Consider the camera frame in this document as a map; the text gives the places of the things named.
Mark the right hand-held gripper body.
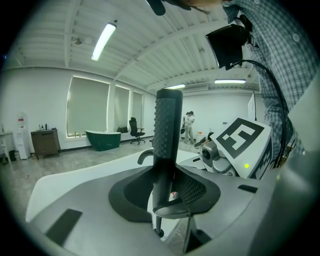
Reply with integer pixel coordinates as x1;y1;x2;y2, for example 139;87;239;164
198;117;273;180

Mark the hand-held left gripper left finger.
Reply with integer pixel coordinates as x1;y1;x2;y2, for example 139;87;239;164
26;164;162;253

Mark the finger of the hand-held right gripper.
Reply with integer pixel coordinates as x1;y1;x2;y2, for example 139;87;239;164
177;156;208;172

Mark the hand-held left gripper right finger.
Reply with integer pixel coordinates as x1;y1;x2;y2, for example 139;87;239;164
172;159;301;254

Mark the person's right forearm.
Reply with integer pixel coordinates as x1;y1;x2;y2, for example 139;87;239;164
259;94;301;163

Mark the white bathtub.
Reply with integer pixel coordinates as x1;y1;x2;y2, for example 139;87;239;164
25;149;208;241

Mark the dark green bathtub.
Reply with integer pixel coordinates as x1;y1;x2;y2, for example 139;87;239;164
84;129;123;152

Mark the white standing panel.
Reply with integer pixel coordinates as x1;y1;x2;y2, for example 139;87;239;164
246;91;259;124

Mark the black curved faucet spout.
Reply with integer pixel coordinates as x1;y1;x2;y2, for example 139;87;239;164
137;149;155;165

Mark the black office chair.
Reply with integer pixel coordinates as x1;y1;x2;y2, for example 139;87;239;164
128;116;146;145

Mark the white air conditioner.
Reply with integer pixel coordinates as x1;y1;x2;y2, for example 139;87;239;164
184;84;209;92

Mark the dark wooden cabinet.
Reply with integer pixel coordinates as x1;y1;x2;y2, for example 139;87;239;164
30;128;62;161

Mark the narrow grey roller blind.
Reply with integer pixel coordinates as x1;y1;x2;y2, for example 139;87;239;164
114;85;131;133
132;91;144;131

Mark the white water dispenser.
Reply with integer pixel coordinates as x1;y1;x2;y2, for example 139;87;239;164
14;111;31;160

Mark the person's checked shirt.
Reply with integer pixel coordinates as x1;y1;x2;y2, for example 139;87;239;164
221;0;320;163

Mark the black display monitor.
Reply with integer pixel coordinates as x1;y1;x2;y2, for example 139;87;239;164
204;14;258;71

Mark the wide grey roller blind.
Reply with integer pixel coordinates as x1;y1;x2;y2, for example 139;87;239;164
66;76;111;138

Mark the white drawer cabinet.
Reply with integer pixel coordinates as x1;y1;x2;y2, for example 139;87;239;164
0;131;14;165

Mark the black cable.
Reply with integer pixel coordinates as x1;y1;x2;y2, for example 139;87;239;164
239;58;288;170

